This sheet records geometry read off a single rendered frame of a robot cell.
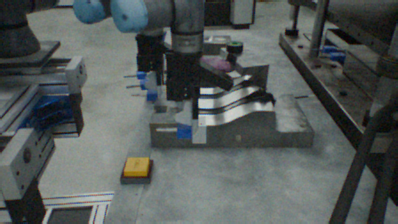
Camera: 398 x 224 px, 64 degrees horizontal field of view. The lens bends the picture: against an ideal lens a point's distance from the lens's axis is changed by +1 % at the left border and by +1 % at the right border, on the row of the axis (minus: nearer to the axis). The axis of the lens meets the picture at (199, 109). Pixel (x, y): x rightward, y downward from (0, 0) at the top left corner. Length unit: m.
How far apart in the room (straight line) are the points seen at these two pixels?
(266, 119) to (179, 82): 0.34
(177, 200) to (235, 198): 0.15
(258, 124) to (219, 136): 0.12
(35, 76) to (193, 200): 0.67
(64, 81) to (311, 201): 0.84
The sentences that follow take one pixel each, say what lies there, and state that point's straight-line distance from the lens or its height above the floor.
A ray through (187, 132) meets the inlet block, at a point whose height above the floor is 0.94.
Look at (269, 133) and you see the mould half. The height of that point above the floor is 0.85.
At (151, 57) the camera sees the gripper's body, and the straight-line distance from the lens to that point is 1.03.
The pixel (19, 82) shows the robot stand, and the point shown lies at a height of 0.95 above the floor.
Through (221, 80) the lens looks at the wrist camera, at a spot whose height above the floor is 1.08.
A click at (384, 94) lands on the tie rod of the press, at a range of 1.19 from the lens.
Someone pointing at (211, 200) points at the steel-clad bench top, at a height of 0.80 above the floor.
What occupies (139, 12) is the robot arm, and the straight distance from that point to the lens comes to 0.63.
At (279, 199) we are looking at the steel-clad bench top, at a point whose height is 0.80.
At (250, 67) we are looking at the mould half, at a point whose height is 0.91.
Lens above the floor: 1.38
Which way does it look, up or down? 29 degrees down
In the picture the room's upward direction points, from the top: straight up
